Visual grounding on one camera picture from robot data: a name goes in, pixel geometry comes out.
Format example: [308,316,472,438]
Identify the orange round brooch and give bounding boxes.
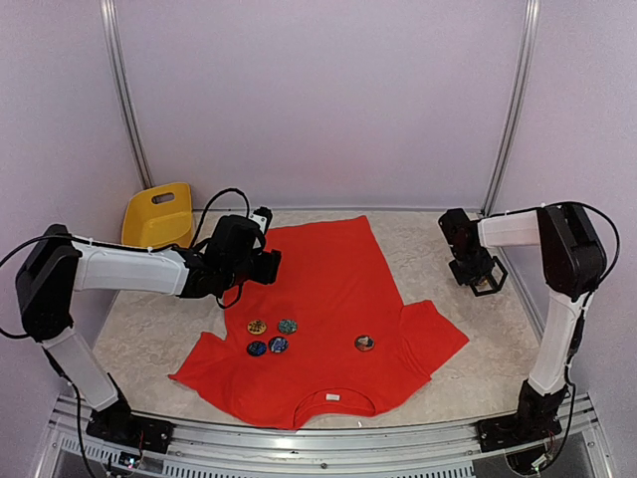
[247,320,268,336]

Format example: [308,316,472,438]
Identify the dark blue round brooch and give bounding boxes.
[268,336,289,354]

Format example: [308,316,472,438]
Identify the teal round brooch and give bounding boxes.
[278,319,299,335]

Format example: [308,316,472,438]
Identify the aluminium corner post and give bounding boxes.
[99,0,154,189]
[481,0,541,216]

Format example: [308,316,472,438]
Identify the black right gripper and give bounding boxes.
[450,245,496,285]

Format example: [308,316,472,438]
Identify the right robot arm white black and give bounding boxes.
[438,201,618,442]

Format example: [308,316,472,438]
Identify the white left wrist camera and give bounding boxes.
[249,206,273,234]

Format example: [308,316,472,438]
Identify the aluminium front rail frame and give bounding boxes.
[29,390,613,478]

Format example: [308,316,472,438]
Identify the red t-shirt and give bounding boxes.
[173,217,468,430]

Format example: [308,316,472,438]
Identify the yellow plastic basket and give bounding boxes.
[120,182,193,248]

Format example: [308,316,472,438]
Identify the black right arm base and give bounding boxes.
[476,413,562,452]

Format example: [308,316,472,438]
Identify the silver round brooch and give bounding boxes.
[354,335,375,353]

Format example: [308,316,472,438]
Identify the aluminium corner post right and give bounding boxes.
[481,0,541,216]

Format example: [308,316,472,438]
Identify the black display case near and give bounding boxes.
[469,256,509,297]

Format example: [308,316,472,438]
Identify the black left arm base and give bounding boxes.
[86,412,174,454]

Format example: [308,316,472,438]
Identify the aluminium corner post left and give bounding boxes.
[99,0,154,189]

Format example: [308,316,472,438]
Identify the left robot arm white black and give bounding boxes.
[16,207,282,443]

